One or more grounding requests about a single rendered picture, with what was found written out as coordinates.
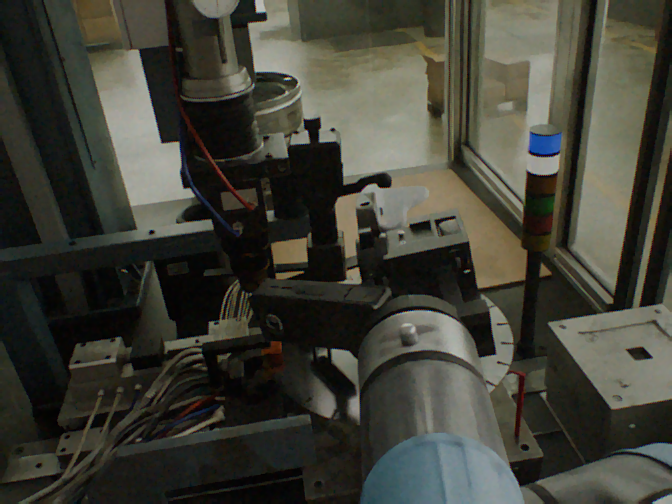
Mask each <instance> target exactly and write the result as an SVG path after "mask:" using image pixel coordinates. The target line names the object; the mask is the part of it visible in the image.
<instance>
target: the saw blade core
mask: <svg viewBox="0 0 672 504"><path fill-rule="evenodd" d="M350 278H351V279H352V281H350ZM350 278H349V277H348V276H347V280H346V281H344V282H339V283H347V284H360V283H361V282H362V280H361V277H360V273H358V274H353V275H350ZM480 294H481V293H480ZM481 297H482V299H486V302H487V305H488V308H489V310H490V316H491V323H492V331H493V337H494V342H495V347H496V353H497V355H492V356H487V357H481V358H479V360H480V363H481V367H482V370H483V374H484V377H485V381H486V382H488V383H489V384H487V388H488V392H489V394H490V393H492V392H493V391H494V390H495V387H497V386H498V385H499V384H500V383H501V381H502V380H503V378H504V377H505V375H506V373H507V371H508V369H509V366H510V364H511V361H512V357H513V336H512V332H511V329H510V326H509V324H508V322H507V320H506V318H505V317H504V315H503V314H502V312H501V311H500V310H499V309H498V308H497V307H496V306H495V305H494V304H493V303H492V302H491V301H490V300H489V299H488V298H486V297H485V296H484V295H482V294H481ZM498 325H500V326H498ZM501 343H504V345H503V344H501ZM281 349H282V352H279V353H273V354H269V355H268V356H267V360H268V365H269V368H270V371H271V374H272V376H273V378H274V380H275V381H276V383H277V384H278V386H279V387H280V388H282V387H283V388H282V390H283V392H284V393H285V394H286V395H287V396H289V397H290V398H291V399H292V400H293V401H295V402H296V403H297V404H299V405H300V406H302V405H303V404H304V405H303V408H305V409H307V410H309V411H310V412H312V413H314V414H317V415H319V416H321V417H324V418H326V419H329V420H330V419H331V418H332V416H333V415H334V412H335V411H339V412H338V413H336V414H335V416H334V417H333V419H332V421H336V422H339V423H343V424H347V425H352V426H358V427H360V414H359V405H360V404H359V384H358V355H357V354H356V353H354V352H350V351H343V350H335V349H328V348H321V347H313V346H306V345H298V344H291V343H283V342H281ZM497 363H501V364H497ZM503 364H504V365H503ZM278 365H281V366H278ZM507 365H508V366H507ZM272 367H273V368H272ZM493 370H494V371H496V372H499V373H502V374H505V375H504V376H503V377H500V376H497V375H495V374H492V371H493ZM289 383H292V384H291V385H288V384H289ZM490 384H491V385H490ZM492 385H493V386H492ZM284 386H285V387H284ZM494 386H495V387H494ZM308 399H312V400H311V401H308V402H307V400H308ZM306 402H307V403H306ZM305 403H306V404H305Z"/></svg>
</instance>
